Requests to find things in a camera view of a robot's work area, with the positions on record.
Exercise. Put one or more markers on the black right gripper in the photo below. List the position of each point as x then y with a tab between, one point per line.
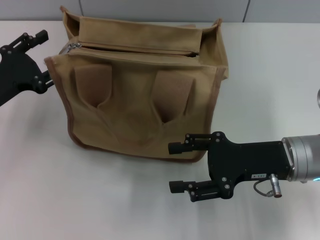
240	162

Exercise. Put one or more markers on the silver zipper pull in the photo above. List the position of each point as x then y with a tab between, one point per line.
73	46

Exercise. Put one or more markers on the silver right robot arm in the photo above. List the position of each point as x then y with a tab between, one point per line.
305	157

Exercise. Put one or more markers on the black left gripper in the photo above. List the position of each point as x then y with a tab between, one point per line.
15	72

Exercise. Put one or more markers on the khaki canvas food bag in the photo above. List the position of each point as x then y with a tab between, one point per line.
130	100

